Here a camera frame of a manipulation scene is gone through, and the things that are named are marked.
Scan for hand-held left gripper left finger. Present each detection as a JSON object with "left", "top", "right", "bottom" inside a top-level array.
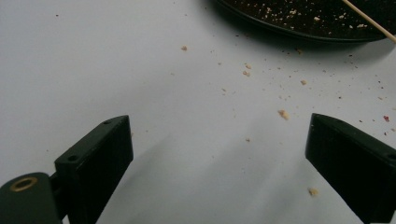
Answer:
[{"left": 54, "top": 115, "right": 134, "bottom": 224}]

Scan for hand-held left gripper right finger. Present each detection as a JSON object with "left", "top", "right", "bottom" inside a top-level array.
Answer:
[{"left": 304, "top": 112, "right": 396, "bottom": 224}]

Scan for thin wooden skewer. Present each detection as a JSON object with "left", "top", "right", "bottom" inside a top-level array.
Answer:
[{"left": 341, "top": 0, "right": 396, "bottom": 45}]

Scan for black round plate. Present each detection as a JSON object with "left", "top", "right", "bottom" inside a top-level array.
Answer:
[{"left": 214, "top": 0, "right": 396, "bottom": 44}]

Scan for scattered crumbs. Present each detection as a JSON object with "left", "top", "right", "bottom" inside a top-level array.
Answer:
[{"left": 45, "top": 12, "right": 396, "bottom": 199}]

